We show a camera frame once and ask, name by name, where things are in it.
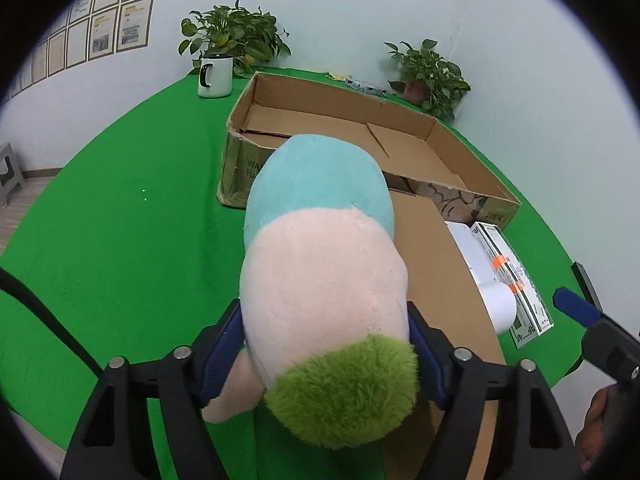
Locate white enamel mug black handle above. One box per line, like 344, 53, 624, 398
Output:
198, 54, 233, 99

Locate person right hand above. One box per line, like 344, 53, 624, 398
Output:
575, 385, 616, 472

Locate grey plastic stool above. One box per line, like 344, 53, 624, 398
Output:
0, 142, 26, 209

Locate black cable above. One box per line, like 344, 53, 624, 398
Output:
0, 265, 104, 378

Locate large open cardboard box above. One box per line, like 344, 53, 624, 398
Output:
217, 73, 521, 228

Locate colourful tissue packet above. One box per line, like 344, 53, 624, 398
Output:
345, 78, 387, 96

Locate black rectangular block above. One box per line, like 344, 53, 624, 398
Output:
570, 261, 602, 311

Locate pastel plush caterpillar toy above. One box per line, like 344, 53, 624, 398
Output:
202, 134, 419, 448

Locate green white product box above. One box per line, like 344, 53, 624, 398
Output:
471, 222, 554, 349

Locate white handheld hair dryer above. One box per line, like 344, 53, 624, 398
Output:
446, 221, 516, 335

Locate framed certificates on wall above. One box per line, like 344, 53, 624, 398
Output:
1, 0, 154, 104

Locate small potted plant brown pot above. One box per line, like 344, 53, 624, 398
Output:
384, 38, 471, 124

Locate large leafy potted plant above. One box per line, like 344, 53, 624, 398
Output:
177, 0, 292, 79

